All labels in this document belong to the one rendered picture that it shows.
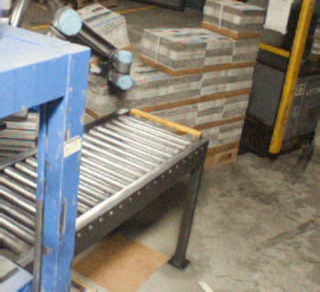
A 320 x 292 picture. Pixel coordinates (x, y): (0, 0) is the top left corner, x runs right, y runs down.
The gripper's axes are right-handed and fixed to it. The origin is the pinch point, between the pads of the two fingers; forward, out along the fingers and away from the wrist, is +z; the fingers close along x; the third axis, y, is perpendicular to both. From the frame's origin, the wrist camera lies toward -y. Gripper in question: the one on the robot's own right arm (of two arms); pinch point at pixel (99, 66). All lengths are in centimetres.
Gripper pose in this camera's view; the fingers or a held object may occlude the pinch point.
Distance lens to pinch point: 293.4
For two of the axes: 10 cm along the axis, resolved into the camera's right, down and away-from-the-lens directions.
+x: -8.7, 4.0, -3.0
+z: -4.4, -3.5, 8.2
